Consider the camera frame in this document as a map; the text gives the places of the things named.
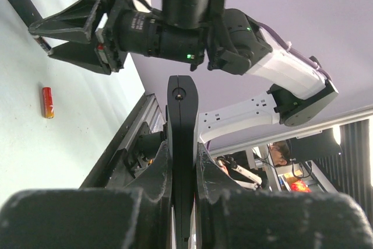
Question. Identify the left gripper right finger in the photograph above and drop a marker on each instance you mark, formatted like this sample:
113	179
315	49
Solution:
230	216

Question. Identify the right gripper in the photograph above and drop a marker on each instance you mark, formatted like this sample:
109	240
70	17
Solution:
77	23

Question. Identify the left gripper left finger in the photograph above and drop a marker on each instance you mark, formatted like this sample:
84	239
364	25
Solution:
135	216

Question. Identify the black grey battery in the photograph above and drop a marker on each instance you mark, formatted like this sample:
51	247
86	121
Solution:
43	44

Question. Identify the black battery cover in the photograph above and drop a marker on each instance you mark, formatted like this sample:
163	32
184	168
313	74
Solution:
26	10

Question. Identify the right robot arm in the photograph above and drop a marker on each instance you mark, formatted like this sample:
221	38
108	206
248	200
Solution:
190	31

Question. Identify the person in background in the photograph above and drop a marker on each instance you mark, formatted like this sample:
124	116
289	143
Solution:
278	151

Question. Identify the red orange battery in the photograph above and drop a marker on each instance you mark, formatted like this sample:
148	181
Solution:
48	103

